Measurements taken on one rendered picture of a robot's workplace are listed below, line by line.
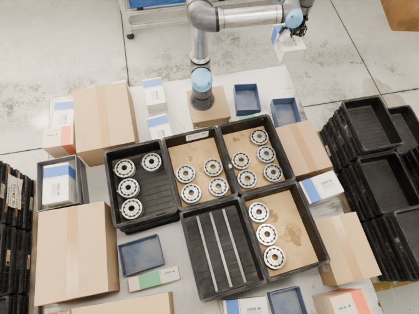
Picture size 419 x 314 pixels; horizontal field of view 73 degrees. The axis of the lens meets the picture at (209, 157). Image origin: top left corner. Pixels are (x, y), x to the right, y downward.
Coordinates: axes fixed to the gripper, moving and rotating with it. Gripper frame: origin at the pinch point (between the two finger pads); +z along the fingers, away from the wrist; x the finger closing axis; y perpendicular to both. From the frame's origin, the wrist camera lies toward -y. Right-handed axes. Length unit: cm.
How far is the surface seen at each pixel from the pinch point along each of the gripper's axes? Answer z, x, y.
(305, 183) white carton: 22, -8, 74
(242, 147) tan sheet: 28, -33, 46
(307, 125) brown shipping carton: 24.5, 6.1, 40.8
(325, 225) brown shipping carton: 24, -4, 96
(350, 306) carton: 18, -9, 130
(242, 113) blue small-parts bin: 37.1, -24.6, 18.8
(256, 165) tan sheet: 28, -28, 58
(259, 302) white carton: 31, -44, 123
